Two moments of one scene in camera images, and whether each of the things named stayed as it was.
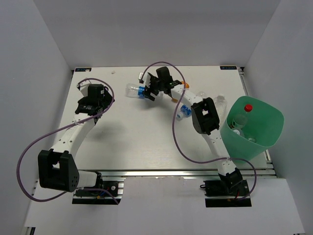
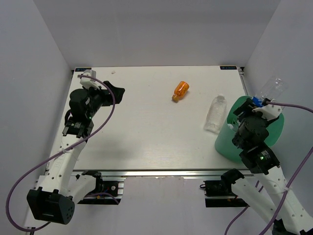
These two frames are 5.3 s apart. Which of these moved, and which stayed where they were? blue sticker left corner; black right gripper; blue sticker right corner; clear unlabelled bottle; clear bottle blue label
Moved: black right gripper; clear bottle blue label
Stayed: clear unlabelled bottle; blue sticker left corner; blue sticker right corner
